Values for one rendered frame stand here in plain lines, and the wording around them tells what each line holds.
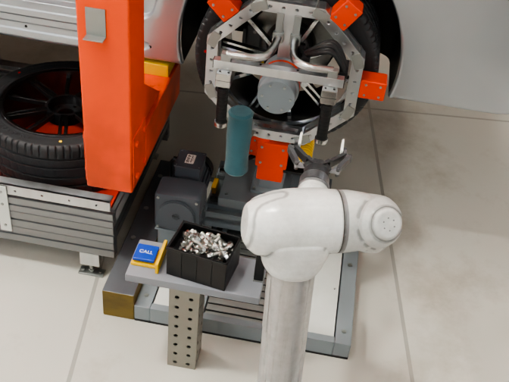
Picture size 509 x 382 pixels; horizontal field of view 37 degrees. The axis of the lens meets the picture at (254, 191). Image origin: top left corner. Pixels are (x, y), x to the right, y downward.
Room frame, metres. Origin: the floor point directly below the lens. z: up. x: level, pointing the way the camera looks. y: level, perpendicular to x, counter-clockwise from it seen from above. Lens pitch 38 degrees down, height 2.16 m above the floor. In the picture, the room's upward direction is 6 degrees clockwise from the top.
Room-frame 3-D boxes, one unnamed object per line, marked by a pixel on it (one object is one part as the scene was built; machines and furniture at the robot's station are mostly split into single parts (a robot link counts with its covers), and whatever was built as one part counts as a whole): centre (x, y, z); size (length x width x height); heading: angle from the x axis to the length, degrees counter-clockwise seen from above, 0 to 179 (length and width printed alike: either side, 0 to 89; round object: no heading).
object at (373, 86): (2.31, -0.37, 0.85); 0.09 x 0.08 x 0.07; 85
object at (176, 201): (2.32, 0.26, 0.26); 0.42 x 0.18 x 0.35; 175
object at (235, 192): (2.50, -0.07, 0.32); 0.40 x 0.30 x 0.28; 85
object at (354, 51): (2.33, -0.05, 0.85); 0.54 x 0.07 x 0.54; 85
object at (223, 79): (2.14, 0.14, 0.93); 0.09 x 0.05 x 0.05; 175
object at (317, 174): (1.73, -0.17, 0.83); 0.09 x 0.06 x 0.09; 85
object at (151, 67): (2.57, 0.44, 0.70); 0.14 x 0.14 x 0.05; 85
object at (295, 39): (2.20, -0.14, 1.03); 0.19 x 0.18 x 0.11; 175
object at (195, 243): (1.73, 0.14, 0.51); 0.20 x 0.14 x 0.13; 76
